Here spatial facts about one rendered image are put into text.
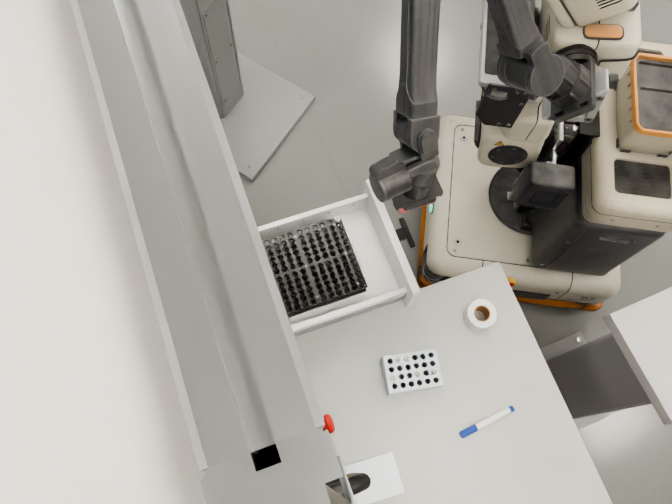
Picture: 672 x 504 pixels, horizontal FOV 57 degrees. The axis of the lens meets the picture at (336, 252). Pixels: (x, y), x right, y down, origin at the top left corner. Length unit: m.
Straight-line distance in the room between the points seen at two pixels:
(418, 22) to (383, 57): 1.72
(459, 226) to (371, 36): 1.07
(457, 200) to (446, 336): 0.77
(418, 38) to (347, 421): 0.83
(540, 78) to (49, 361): 1.06
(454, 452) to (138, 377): 1.27
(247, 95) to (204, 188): 2.38
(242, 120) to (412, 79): 1.53
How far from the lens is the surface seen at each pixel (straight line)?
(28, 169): 0.27
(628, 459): 2.45
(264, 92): 2.60
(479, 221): 2.14
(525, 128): 1.64
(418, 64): 1.07
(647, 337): 1.67
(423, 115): 1.09
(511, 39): 1.18
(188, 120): 0.23
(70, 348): 0.24
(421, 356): 1.47
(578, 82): 1.28
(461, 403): 1.47
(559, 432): 1.54
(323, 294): 1.33
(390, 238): 1.36
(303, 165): 2.47
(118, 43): 0.26
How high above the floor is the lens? 2.18
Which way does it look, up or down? 70 degrees down
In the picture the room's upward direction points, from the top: 8 degrees clockwise
